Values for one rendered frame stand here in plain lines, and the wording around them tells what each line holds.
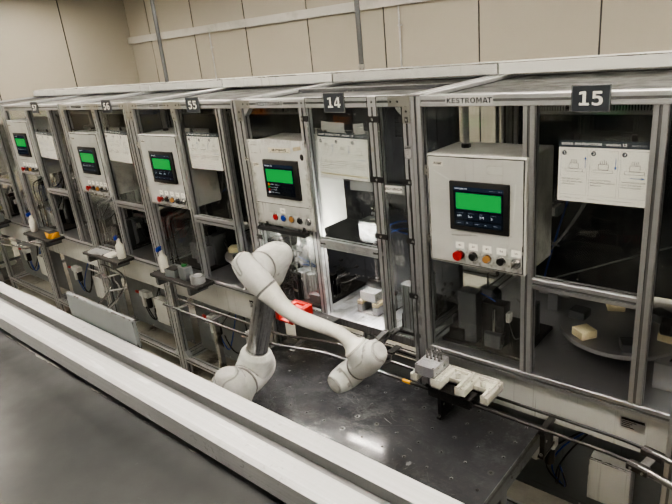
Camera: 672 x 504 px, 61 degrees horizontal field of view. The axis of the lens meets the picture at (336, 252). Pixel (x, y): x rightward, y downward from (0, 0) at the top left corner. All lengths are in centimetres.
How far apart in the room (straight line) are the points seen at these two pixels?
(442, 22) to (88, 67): 600
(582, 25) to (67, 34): 745
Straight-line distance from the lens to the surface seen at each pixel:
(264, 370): 272
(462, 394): 248
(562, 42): 594
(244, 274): 230
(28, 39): 1005
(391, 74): 341
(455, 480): 236
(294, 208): 297
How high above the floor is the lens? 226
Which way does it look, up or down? 20 degrees down
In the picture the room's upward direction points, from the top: 6 degrees counter-clockwise
